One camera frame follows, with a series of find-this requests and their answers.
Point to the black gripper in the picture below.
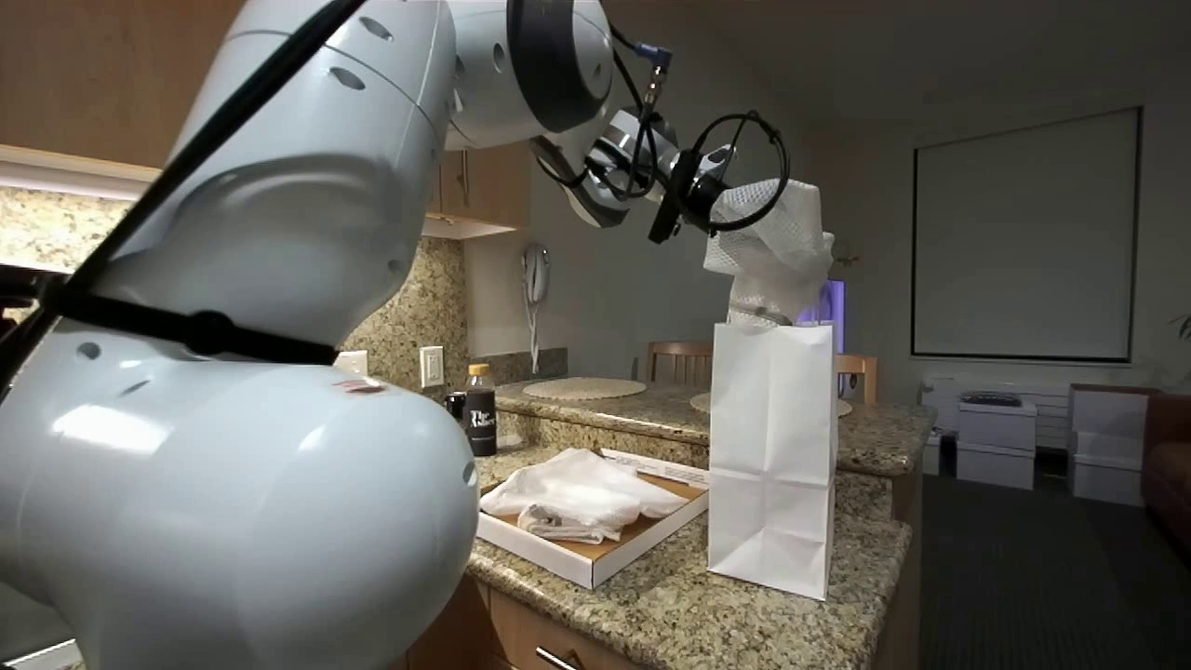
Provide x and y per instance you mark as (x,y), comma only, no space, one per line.
(709,186)

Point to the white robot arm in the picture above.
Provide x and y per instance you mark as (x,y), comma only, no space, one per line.
(247,496)

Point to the purple bag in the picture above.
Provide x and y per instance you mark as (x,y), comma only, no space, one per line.
(833,317)

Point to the white paper bag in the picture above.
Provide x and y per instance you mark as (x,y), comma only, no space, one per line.
(773,470)

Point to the white waffle towel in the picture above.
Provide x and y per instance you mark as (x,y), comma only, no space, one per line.
(578,496)

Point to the white storage box stack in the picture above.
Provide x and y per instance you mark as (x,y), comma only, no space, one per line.
(1110,444)
(996,440)

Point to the flat white cardboard box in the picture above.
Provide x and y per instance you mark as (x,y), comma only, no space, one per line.
(598,559)

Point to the wooden chair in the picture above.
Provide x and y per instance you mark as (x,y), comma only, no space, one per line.
(678,362)
(856,376)

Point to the round woven placemat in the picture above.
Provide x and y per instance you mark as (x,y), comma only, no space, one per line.
(582,389)

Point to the white projector screen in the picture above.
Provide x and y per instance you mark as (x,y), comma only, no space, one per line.
(1027,237)

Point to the dark bottle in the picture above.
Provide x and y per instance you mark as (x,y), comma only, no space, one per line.
(477,413)

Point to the white wall phone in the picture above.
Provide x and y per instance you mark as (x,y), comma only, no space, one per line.
(534,290)

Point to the white wall outlet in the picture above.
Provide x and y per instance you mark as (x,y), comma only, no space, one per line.
(429,364)

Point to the wooden wall cabinet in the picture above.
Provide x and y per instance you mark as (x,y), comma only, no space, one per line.
(87,74)

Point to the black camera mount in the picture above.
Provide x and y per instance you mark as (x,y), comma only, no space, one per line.
(23,290)

